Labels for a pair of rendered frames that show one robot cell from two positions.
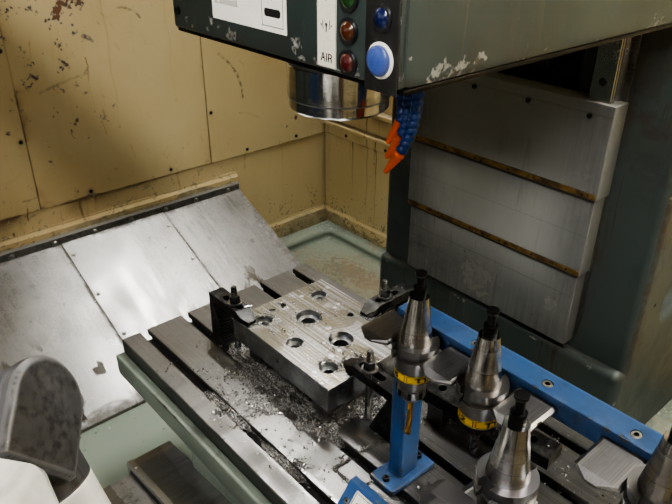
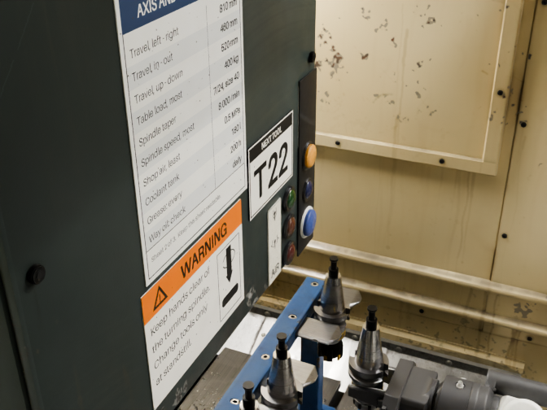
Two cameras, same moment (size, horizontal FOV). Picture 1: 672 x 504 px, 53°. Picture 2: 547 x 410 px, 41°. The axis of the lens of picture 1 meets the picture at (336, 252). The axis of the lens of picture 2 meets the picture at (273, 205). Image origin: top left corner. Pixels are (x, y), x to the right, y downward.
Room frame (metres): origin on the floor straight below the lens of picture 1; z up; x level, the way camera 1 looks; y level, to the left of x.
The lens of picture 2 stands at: (0.99, 0.57, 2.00)
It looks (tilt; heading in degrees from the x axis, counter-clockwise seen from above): 29 degrees down; 246
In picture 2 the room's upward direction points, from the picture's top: straight up
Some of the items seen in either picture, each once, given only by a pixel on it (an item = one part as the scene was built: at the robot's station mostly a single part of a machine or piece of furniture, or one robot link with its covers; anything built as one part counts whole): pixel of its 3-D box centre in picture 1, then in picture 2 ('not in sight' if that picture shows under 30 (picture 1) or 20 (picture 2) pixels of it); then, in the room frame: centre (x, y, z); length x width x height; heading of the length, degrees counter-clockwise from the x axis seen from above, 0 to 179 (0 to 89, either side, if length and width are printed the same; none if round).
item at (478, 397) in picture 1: (482, 388); (282, 394); (0.64, -0.18, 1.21); 0.06 x 0.06 x 0.03
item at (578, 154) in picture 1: (493, 198); not in sight; (1.32, -0.34, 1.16); 0.48 x 0.05 x 0.51; 41
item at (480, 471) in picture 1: (506, 482); (368, 366); (0.49, -0.17, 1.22); 0.06 x 0.06 x 0.03
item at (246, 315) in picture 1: (234, 316); not in sight; (1.14, 0.21, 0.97); 0.13 x 0.03 x 0.15; 41
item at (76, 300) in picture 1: (173, 304); not in sight; (1.53, 0.44, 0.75); 0.89 x 0.67 x 0.26; 131
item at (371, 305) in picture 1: (386, 310); not in sight; (1.16, -0.10, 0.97); 0.13 x 0.03 x 0.15; 131
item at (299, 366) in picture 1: (324, 337); not in sight; (1.08, 0.02, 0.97); 0.29 x 0.23 x 0.05; 41
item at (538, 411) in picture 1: (520, 412); (295, 372); (0.60, -0.21, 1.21); 0.07 x 0.05 x 0.01; 131
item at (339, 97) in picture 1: (339, 67); not in sight; (1.03, 0.00, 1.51); 0.16 x 0.16 x 0.12
